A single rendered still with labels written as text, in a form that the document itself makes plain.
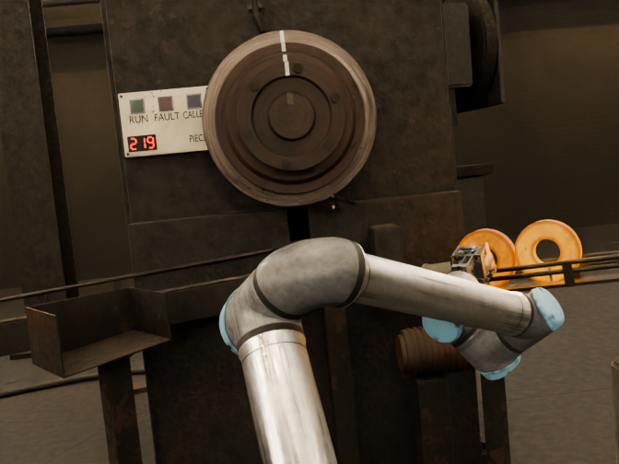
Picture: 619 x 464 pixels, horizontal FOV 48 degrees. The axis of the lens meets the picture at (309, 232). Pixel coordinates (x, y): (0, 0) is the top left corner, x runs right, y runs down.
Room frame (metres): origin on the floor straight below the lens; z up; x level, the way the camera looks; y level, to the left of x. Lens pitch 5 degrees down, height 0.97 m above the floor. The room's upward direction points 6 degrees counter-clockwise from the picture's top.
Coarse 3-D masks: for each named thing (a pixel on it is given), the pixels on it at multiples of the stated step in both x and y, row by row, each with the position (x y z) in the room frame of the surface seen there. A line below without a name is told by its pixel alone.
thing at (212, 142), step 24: (240, 48) 1.89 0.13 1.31; (336, 48) 1.91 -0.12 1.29; (216, 72) 1.89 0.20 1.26; (360, 72) 1.91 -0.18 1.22; (216, 96) 1.89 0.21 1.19; (216, 144) 1.89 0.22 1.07; (360, 168) 1.91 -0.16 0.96; (264, 192) 1.89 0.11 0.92; (312, 192) 1.90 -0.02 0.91; (336, 192) 1.91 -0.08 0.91
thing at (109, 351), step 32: (128, 288) 1.78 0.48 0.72; (32, 320) 1.59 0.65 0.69; (64, 320) 1.68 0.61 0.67; (96, 320) 1.72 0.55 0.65; (128, 320) 1.78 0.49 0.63; (160, 320) 1.66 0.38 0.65; (32, 352) 1.62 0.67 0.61; (64, 352) 1.67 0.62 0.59; (96, 352) 1.62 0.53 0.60; (128, 352) 1.58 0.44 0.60; (128, 384) 1.63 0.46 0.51; (128, 416) 1.62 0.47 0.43; (128, 448) 1.62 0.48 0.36
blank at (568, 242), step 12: (528, 228) 1.69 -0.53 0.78; (540, 228) 1.68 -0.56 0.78; (552, 228) 1.67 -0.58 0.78; (564, 228) 1.65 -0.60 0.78; (528, 240) 1.70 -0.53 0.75; (564, 240) 1.65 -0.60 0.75; (576, 240) 1.64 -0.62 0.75; (516, 252) 1.71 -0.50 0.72; (528, 252) 1.70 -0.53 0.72; (564, 252) 1.65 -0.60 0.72; (576, 252) 1.64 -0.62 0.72; (576, 264) 1.64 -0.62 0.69; (540, 276) 1.68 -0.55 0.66; (552, 276) 1.67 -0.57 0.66
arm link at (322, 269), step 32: (288, 256) 1.11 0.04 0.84; (320, 256) 1.10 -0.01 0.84; (352, 256) 1.11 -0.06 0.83; (288, 288) 1.09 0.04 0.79; (320, 288) 1.09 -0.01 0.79; (352, 288) 1.11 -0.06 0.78; (384, 288) 1.16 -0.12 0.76; (416, 288) 1.20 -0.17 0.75; (448, 288) 1.24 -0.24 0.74; (480, 288) 1.30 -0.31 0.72; (448, 320) 1.27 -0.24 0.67; (480, 320) 1.29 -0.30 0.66; (512, 320) 1.33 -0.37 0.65; (544, 320) 1.36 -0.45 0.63
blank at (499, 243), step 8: (472, 232) 1.77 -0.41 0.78; (480, 232) 1.76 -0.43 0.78; (488, 232) 1.75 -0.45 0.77; (496, 232) 1.74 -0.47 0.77; (464, 240) 1.78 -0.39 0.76; (472, 240) 1.77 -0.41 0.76; (480, 240) 1.76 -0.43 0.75; (488, 240) 1.75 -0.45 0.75; (496, 240) 1.74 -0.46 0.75; (504, 240) 1.73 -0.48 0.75; (496, 248) 1.74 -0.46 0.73; (504, 248) 1.73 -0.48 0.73; (512, 248) 1.72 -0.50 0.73; (496, 256) 1.74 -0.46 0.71; (504, 256) 1.73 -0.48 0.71; (512, 256) 1.72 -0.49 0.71; (496, 264) 1.74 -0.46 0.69; (504, 264) 1.73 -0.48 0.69; (512, 264) 1.72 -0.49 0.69; (512, 272) 1.72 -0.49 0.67; (504, 280) 1.73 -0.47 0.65
